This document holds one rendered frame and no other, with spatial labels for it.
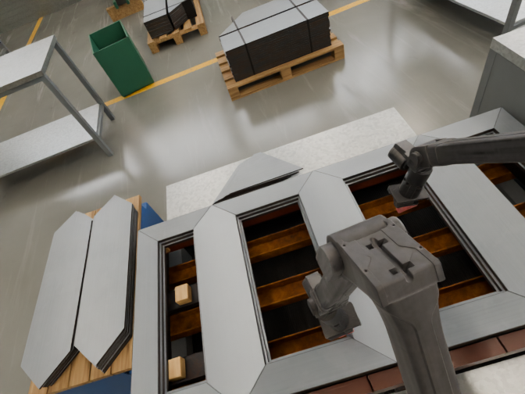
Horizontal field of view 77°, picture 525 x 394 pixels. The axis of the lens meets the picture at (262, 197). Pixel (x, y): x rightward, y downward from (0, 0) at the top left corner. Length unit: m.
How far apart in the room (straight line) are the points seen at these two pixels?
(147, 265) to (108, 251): 0.23
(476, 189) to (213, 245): 0.94
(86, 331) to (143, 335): 0.24
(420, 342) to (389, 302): 0.06
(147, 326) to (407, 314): 1.00
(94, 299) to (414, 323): 1.23
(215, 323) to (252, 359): 0.17
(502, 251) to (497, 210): 0.15
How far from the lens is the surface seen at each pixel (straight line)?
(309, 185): 1.32
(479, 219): 1.26
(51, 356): 1.47
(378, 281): 0.37
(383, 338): 1.05
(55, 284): 1.62
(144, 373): 1.22
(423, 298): 0.40
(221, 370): 1.10
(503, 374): 1.27
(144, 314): 1.29
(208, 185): 1.62
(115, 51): 4.20
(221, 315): 1.15
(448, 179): 1.34
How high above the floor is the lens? 1.87
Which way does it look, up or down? 50 degrees down
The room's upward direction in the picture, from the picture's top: 23 degrees counter-clockwise
